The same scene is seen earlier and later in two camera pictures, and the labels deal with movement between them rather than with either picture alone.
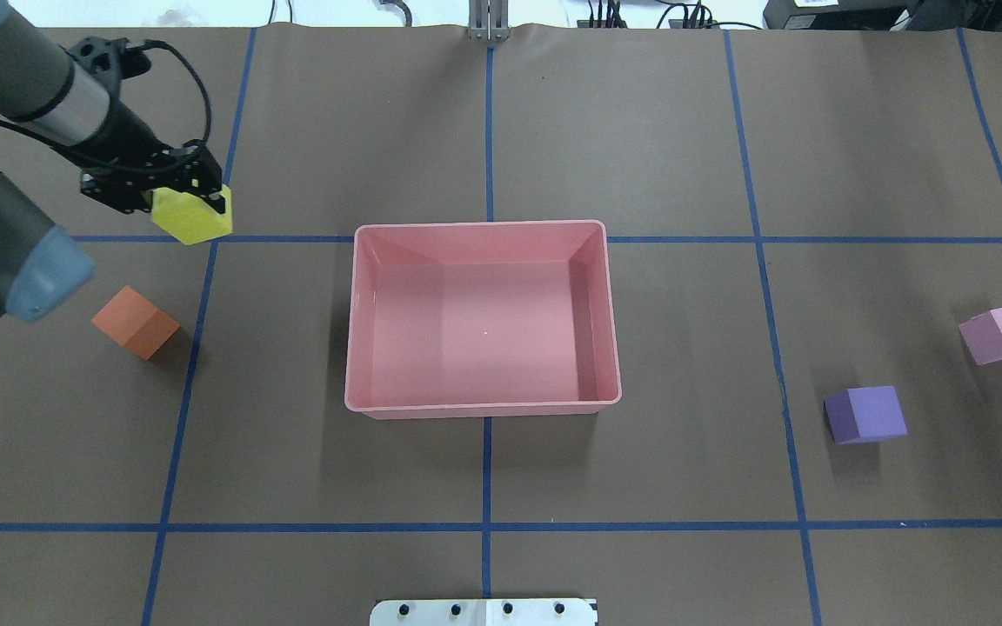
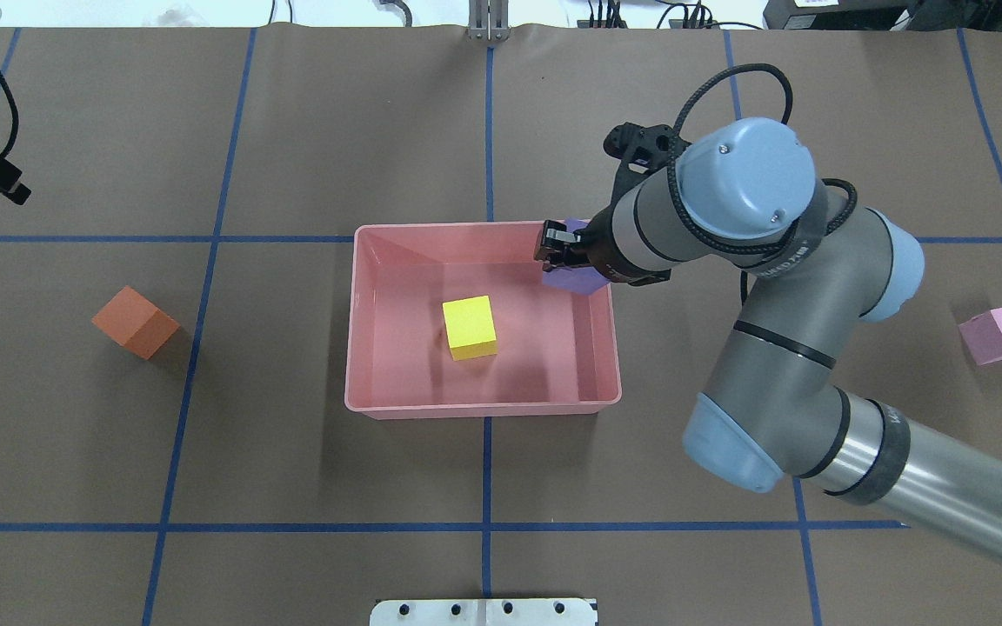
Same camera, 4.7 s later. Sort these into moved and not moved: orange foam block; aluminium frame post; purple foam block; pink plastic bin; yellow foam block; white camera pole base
Moved: purple foam block; yellow foam block
Not moved: white camera pole base; orange foam block; pink plastic bin; aluminium frame post
